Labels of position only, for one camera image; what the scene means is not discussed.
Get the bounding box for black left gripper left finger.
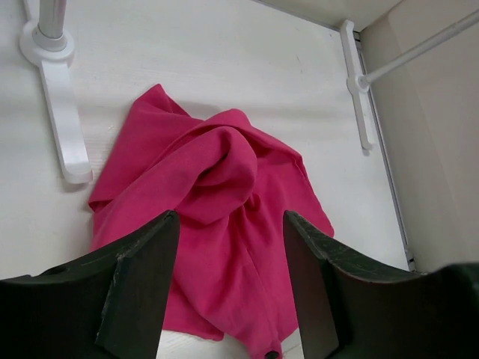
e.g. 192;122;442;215
1;211;180;358

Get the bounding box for white clothes rack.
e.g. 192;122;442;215
19;1;478;184

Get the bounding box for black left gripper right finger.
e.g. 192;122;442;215
283;211;478;358

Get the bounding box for pink trousers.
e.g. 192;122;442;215
88;85;335;358

